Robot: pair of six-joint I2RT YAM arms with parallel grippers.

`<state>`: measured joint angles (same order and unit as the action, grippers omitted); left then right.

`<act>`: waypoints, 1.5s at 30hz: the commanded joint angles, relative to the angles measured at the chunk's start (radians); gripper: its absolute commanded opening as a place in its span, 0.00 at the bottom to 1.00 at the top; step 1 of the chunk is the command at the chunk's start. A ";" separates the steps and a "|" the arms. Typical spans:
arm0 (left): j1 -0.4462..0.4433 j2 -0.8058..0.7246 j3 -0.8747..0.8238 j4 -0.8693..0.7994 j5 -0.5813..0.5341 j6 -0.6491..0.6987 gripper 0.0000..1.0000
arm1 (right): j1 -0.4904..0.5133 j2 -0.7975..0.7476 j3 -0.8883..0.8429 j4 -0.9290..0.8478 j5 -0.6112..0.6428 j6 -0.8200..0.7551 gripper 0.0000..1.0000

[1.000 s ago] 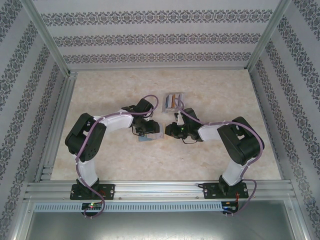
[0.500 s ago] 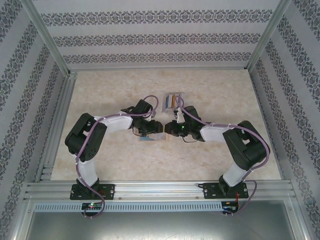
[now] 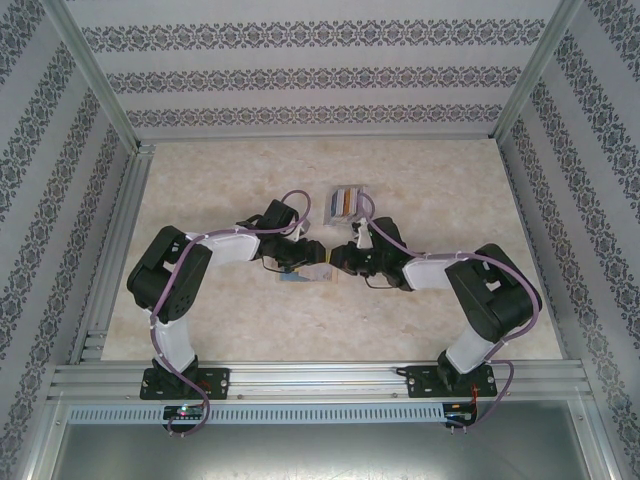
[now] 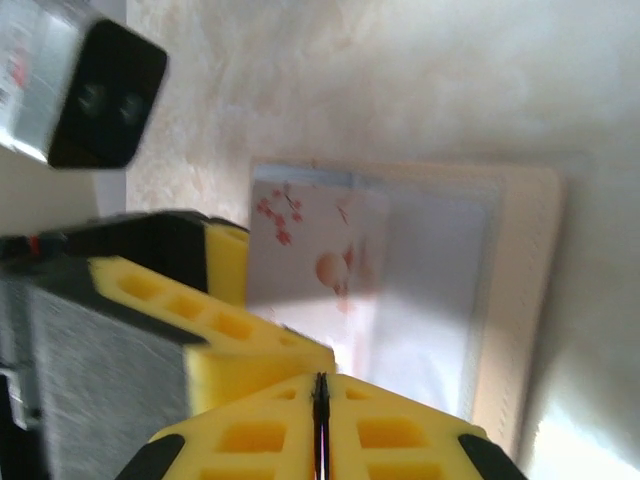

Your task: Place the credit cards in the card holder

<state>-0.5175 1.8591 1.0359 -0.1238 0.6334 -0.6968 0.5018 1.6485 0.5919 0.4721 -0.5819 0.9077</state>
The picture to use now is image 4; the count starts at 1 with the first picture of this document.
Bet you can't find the white card with red blossoms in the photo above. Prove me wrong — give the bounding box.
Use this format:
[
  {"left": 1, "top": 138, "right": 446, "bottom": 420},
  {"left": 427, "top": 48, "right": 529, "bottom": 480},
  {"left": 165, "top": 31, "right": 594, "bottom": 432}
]
[{"left": 247, "top": 177, "right": 394, "bottom": 396}]

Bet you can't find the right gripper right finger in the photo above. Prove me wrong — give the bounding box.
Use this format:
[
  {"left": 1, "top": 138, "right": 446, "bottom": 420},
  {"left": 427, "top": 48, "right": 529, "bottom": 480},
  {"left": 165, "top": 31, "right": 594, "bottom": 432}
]
[{"left": 324, "top": 372, "right": 527, "bottom": 480}]

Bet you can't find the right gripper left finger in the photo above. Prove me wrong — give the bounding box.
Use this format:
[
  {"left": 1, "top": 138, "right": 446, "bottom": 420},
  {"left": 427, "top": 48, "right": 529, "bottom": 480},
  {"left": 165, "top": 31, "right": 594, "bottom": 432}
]
[{"left": 114, "top": 372, "right": 319, "bottom": 480}]

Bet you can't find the beige card holder wallet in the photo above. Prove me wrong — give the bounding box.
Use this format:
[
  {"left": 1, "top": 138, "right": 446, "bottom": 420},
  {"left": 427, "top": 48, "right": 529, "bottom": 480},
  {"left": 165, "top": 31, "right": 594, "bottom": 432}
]
[{"left": 248, "top": 153, "right": 569, "bottom": 454}]

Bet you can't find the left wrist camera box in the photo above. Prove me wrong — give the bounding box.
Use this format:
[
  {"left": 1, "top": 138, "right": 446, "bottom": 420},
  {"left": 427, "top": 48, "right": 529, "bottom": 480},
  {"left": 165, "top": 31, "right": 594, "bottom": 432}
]
[{"left": 0, "top": 0, "right": 169, "bottom": 170}]

